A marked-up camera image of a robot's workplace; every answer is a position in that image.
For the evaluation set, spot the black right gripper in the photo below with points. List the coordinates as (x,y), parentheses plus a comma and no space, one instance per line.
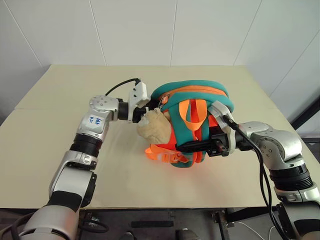
(218,146)

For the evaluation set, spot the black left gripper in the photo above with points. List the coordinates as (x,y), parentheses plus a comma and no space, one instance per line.
(139,115)

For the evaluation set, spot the beige plush backpack pouch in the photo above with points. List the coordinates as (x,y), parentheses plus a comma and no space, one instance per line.
(156,128)

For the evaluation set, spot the orange and teal backpack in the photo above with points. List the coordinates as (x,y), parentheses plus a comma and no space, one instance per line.
(190,107)

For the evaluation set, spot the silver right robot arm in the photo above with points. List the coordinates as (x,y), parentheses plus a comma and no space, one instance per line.
(280,150)

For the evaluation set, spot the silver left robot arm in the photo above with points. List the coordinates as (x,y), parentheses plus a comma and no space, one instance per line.
(85,150)

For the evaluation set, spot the white sticker with blue writing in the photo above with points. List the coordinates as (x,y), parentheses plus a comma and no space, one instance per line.
(94,121)

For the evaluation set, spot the black flat rectangular bar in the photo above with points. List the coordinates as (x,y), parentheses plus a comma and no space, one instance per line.
(152,224)

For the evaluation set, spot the dark rounded shape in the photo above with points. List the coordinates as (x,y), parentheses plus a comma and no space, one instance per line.
(128,236)

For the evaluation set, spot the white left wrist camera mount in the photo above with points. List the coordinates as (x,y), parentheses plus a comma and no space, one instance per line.
(140,91)

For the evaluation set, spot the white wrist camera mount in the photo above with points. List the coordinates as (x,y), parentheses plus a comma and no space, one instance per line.
(221,111)
(140,91)

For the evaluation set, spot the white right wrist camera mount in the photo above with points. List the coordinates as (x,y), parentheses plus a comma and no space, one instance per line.
(221,111)

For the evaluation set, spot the black metal table frame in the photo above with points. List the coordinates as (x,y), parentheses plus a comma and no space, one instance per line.
(225,216)

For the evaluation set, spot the black slanted metal post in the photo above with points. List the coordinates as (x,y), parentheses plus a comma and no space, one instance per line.
(306,111)

